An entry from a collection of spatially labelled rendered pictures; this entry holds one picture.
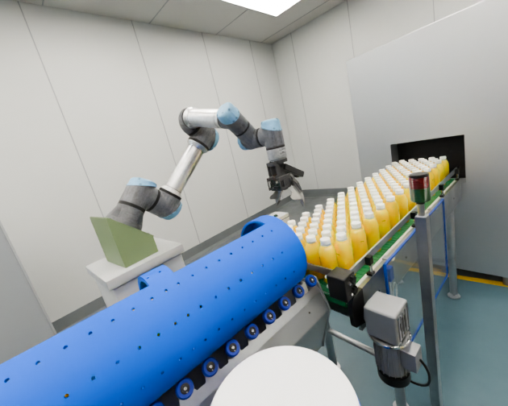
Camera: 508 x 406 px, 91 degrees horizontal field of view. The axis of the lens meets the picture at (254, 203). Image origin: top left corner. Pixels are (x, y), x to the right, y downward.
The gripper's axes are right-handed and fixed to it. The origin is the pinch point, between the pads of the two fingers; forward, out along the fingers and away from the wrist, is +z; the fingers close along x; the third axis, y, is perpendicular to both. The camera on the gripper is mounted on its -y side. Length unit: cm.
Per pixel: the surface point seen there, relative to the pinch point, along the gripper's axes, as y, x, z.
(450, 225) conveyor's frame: -132, 23, 61
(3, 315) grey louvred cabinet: 118, -146, 38
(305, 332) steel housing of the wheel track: 23.4, 16.6, 37.5
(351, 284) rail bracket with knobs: 6.5, 26.5, 25.5
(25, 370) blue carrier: 86, 11, 1
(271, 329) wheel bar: 35.0, 14.0, 29.0
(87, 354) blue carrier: 78, 13, 3
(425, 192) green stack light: -24.5, 41.0, 2.1
